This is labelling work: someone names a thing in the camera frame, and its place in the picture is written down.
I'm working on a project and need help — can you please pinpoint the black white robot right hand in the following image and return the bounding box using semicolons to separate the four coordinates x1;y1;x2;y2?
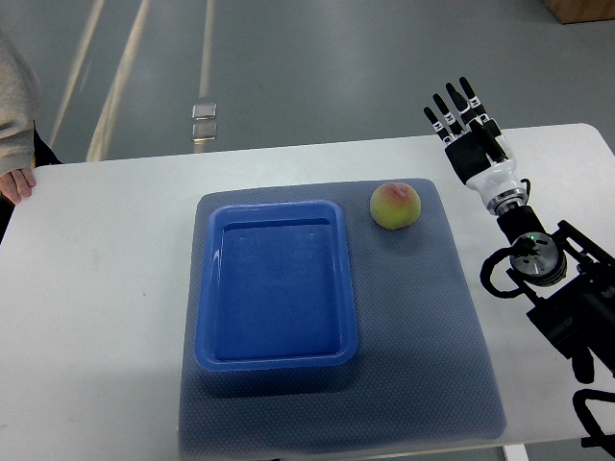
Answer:
424;77;529;215

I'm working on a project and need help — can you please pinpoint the lower metal floor plate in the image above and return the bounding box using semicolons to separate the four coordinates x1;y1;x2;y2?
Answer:
192;121;217;143

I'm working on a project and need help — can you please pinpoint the metal floor plate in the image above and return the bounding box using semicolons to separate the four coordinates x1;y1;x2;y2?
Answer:
191;102;217;120
192;121;217;143

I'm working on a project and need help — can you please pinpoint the green red peach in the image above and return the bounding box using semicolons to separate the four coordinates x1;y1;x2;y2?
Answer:
369;182;422;231

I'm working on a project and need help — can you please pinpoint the wooden box corner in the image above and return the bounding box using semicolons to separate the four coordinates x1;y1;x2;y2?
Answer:
543;0;614;24

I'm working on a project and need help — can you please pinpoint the blue plastic tray plate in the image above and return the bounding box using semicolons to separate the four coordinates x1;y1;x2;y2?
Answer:
194;200;358;374

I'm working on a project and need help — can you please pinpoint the bystander bare hand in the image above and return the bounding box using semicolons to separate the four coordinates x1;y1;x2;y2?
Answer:
1;168;37;205

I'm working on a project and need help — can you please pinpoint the grey blue mesh mat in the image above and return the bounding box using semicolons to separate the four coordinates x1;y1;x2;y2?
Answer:
178;179;506;460

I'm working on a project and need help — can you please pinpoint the beige sweater sleeve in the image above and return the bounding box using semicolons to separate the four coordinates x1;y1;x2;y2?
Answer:
1;31;40;175

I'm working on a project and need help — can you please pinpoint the upper metal floor plate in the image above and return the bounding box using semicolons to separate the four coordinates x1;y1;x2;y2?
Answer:
191;102;217;120

